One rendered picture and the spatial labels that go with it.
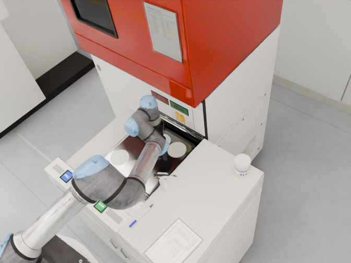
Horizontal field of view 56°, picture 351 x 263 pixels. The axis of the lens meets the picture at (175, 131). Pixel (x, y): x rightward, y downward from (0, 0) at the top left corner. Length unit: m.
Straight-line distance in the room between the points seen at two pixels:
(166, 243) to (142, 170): 0.34
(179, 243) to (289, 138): 1.75
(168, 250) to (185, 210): 0.19
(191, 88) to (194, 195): 0.48
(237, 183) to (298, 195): 1.17
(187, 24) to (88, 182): 0.63
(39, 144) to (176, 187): 2.00
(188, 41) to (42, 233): 0.83
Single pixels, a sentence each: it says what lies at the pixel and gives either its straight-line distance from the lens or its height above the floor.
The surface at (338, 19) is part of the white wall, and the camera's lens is 2.76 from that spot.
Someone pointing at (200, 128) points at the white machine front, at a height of 1.03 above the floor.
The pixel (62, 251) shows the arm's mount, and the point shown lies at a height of 0.96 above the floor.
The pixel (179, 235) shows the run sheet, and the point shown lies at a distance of 1.44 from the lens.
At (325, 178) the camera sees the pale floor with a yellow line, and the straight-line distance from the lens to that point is 2.78.
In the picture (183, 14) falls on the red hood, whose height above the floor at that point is 1.69.
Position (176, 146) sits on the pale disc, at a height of 0.90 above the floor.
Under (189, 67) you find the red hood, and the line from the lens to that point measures 1.30.
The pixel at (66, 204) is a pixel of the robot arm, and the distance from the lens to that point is 1.19.
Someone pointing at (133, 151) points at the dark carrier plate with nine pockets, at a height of 0.90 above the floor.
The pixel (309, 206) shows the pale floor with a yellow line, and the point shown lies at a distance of 2.63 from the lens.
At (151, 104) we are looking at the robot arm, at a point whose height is 1.26.
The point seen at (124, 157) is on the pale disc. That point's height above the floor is 0.90.
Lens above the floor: 2.30
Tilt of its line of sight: 51 degrees down
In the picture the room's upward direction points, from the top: 11 degrees counter-clockwise
